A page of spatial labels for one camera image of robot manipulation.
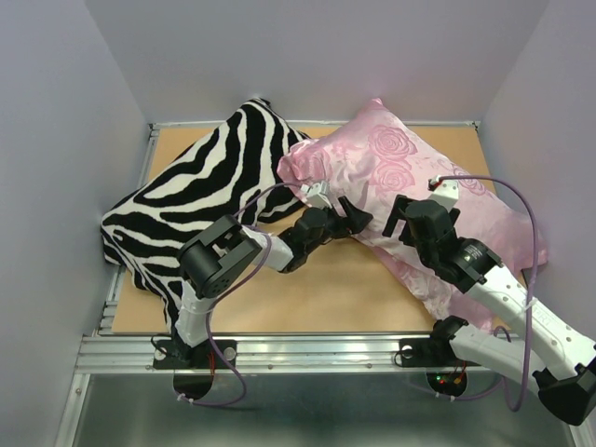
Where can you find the pink satin rose pillowcase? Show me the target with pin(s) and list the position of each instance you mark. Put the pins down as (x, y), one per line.
(375, 157)

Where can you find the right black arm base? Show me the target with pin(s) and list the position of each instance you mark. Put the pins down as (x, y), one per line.
(425, 352)

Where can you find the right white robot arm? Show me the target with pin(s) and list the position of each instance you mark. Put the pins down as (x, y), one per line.
(552, 360)

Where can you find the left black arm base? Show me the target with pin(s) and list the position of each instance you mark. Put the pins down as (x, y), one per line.
(171, 353)

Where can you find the aluminium frame rail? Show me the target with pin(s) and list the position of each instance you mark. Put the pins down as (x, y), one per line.
(258, 353)

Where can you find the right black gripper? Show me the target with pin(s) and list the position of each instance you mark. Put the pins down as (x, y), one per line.
(399, 211)

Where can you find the zebra striped pillow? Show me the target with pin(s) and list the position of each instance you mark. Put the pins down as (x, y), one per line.
(231, 170)

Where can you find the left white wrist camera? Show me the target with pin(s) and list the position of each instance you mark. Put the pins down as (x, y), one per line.
(316, 195)

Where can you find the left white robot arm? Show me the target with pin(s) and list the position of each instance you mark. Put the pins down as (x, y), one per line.
(214, 259)

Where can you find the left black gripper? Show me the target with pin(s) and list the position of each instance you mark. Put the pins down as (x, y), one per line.
(355, 222)

